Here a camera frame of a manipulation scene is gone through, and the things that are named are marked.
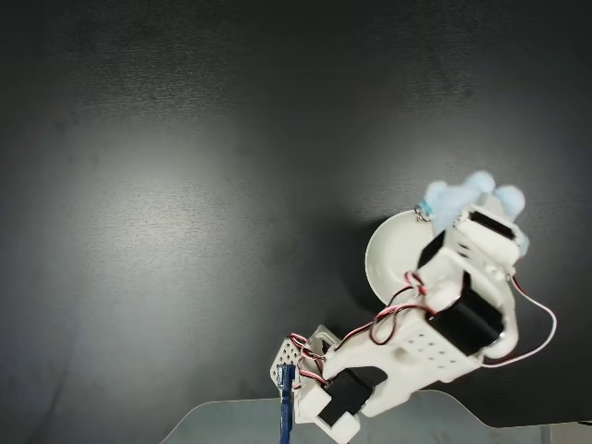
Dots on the blue clamp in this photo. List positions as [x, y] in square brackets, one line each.
[285, 407]

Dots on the white bowl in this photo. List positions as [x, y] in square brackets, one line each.
[393, 259]

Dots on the skyblue plush doll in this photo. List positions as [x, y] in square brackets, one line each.
[444, 203]

